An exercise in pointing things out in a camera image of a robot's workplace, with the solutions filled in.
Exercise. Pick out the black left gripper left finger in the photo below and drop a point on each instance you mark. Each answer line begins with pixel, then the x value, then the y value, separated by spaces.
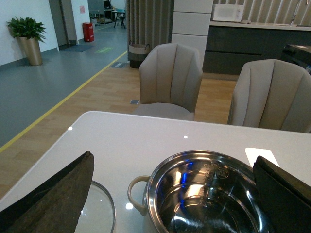
pixel 54 206

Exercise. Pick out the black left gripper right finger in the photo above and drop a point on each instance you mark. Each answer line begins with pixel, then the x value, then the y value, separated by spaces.
pixel 285 199

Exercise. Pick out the glass pot lid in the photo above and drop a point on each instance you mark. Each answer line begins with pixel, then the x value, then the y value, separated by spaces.
pixel 99 213

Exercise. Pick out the white electric cooking pot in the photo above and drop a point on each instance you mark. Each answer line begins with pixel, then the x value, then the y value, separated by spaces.
pixel 201 191

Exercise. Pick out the beige chair right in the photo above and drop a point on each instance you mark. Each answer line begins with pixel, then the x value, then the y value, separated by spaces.
pixel 272 94

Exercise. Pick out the beige chair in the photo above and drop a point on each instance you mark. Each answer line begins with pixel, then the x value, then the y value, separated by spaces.
pixel 272 94
pixel 170 79

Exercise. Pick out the black appliance at right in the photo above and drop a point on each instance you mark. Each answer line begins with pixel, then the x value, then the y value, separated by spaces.
pixel 299 55

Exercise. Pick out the grey kitchen counter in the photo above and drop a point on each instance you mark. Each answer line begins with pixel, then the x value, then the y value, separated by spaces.
pixel 230 47

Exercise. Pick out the beige chair left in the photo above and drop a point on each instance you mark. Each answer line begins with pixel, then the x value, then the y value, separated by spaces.
pixel 170 79

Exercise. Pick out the dark woven basket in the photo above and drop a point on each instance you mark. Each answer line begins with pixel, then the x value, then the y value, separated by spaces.
pixel 137 53

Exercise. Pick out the potted green plant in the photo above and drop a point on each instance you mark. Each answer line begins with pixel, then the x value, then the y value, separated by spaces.
pixel 29 32

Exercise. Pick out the red fire extinguisher box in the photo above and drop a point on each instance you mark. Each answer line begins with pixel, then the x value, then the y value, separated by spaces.
pixel 88 32

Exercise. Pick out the white microwave oven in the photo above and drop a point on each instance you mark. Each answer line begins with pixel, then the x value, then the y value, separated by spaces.
pixel 227 12

